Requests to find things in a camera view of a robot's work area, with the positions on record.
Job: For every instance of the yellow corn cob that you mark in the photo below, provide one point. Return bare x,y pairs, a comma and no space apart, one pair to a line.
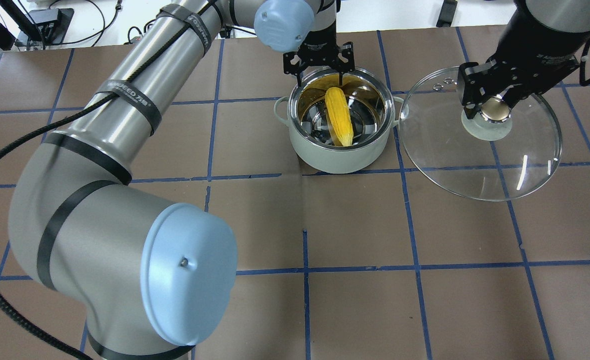
339,119

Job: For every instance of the glass pot lid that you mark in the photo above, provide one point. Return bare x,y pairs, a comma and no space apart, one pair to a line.
497,155

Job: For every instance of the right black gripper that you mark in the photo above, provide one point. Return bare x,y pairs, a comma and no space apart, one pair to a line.
527,47

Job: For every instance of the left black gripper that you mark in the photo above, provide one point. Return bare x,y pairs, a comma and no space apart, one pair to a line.
321,39

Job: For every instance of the pale green cooking pot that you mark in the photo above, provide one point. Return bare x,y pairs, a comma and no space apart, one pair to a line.
373,111

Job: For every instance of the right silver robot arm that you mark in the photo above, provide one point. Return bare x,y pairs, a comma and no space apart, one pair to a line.
555,11

